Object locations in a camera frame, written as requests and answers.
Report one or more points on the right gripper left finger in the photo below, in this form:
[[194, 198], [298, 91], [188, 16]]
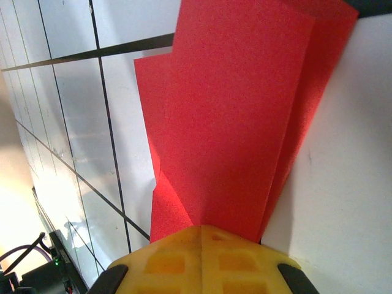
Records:
[[165, 263]]

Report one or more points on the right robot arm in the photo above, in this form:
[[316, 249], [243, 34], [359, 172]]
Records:
[[39, 277]]

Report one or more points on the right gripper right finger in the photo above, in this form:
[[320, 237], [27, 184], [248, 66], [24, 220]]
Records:
[[239, 263]]

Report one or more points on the red cloth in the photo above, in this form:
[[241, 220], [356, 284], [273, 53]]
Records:
[[229, 107]]

